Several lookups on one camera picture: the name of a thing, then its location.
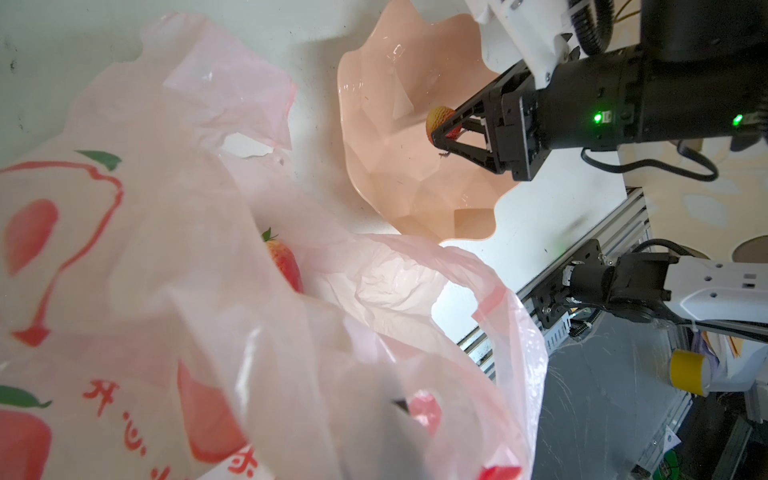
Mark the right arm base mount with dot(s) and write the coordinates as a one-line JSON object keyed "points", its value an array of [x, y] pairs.
{"points": [[550, 296]]}

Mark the small red cherry fruit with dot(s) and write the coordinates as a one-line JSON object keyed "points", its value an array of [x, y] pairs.
{"points": [[436, 118]]}

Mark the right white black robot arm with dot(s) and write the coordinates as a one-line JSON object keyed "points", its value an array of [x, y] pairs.
{"points": [[660, 280]]}

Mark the pink plastic bag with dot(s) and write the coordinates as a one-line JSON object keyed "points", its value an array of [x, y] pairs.
{"points": [[147, 334]]}

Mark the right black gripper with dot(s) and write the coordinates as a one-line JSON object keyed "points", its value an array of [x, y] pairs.
{"points": [[698, 70]]}

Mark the red strawberry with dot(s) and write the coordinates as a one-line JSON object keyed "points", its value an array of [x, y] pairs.
{"points": [[284, 260]]}

